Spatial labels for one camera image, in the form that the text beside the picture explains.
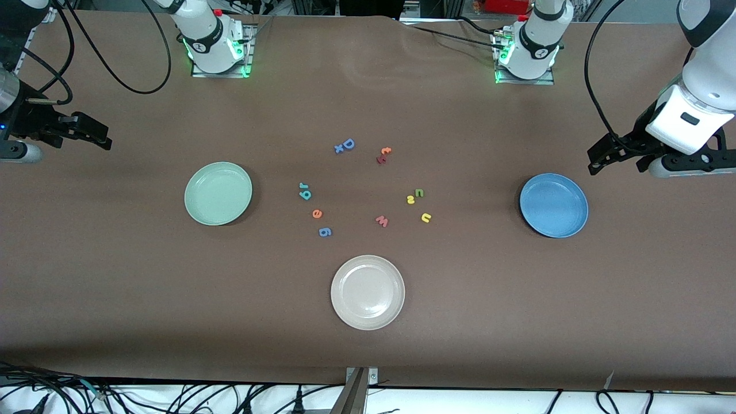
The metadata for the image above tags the blue plate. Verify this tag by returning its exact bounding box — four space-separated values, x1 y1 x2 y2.
519 173 589 239

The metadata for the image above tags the pale green plate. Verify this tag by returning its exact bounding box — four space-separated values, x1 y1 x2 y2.
184 162 253 226

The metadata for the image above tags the red box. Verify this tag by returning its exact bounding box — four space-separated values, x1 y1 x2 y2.
485 0 530 15

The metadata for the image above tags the beige plate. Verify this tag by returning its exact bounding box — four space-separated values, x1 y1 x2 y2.
331 255 405 331

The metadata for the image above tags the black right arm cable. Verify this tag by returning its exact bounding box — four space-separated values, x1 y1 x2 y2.
20 0 172 106

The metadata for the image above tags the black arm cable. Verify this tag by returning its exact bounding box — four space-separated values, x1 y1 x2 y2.
20 0 172 106
584 0 633 151

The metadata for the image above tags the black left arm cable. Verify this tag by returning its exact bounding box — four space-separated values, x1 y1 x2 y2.
584 0 633 151

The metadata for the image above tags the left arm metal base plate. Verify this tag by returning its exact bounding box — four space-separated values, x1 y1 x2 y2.
493 29 556 86

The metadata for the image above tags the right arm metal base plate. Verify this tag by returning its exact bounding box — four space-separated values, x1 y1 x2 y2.
191 23 254 78

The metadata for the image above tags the thin black table cable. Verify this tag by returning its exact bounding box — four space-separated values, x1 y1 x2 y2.
402 23 501 49
459 16 502 34

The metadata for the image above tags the teal floor cable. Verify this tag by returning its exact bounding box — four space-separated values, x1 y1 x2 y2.
74 377 109 398

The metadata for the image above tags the metal table edge bracket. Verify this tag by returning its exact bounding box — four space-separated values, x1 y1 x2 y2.
330 367 379 414

